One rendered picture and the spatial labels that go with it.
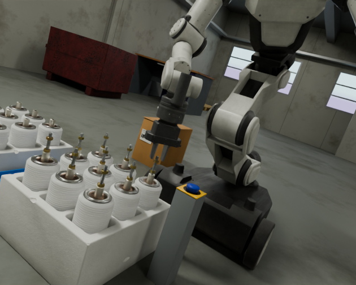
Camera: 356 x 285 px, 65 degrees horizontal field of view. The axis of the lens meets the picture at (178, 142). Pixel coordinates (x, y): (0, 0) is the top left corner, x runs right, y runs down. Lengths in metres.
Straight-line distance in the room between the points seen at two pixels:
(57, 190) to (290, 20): 0.96
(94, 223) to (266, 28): 0.90
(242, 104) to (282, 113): 7.96
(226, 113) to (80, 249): 0.67
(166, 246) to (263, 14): 0.86
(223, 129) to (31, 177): 0.66
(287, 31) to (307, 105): 7.84
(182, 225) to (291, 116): 8.30
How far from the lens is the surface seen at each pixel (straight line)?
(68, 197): 0.84
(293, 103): 9.03
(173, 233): 0.86
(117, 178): 0.99
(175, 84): 0.86
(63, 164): 0.99
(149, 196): 0.93
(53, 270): 0.86
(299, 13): 1.16
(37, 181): 0.92
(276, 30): 1.18
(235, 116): 1.06
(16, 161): 1.19
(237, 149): 1.13
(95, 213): 0.76
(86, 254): 0.75
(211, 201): 1.17
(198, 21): 1.11
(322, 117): 8.95
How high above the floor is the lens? 0.61
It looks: 12 degrees down
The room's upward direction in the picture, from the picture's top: 18 degrees clockwise
